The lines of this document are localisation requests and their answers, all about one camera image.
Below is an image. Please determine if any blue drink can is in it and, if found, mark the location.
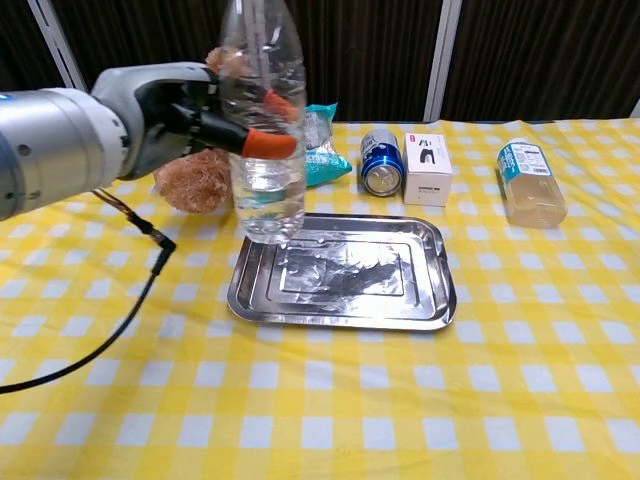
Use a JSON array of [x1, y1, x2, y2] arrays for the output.
[[360, 128, 405, 198]]

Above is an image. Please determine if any clear bottle green cap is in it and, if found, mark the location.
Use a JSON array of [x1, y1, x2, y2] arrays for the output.
[[218, 0, 308, 246]]

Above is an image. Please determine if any metal tray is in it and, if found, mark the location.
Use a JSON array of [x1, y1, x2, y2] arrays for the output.
[[226, 212, 458, 332]]

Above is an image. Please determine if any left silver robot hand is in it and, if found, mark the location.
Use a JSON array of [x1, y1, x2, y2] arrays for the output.
[[91, 62, 300, 181]]

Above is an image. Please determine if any small white carton box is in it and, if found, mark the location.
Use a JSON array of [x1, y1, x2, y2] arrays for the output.
[[402, 132, 455, 207]]

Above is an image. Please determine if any pale juice bottle blue label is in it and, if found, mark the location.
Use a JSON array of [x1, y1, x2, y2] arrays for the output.
[[495, 138, 569, 230]]

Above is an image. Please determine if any yellow white checkered tablecloth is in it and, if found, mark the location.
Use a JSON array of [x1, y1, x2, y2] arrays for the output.
[[0, 117, 640, 480]]

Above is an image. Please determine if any brown teddy bear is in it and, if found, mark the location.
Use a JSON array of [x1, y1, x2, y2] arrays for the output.
[[153, 47, 254, 215]]

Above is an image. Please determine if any silver partition frame post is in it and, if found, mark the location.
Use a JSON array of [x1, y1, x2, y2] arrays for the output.
[[423, 0, 462, 123], [26, 0, 90, 92]]

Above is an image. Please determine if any teal snack bag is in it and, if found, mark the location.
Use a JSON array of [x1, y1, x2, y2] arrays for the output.
[[301, 102, 354, 189]]

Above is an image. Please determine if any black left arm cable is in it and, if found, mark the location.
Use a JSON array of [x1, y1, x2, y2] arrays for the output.
[[0, 187, 178, 396]]

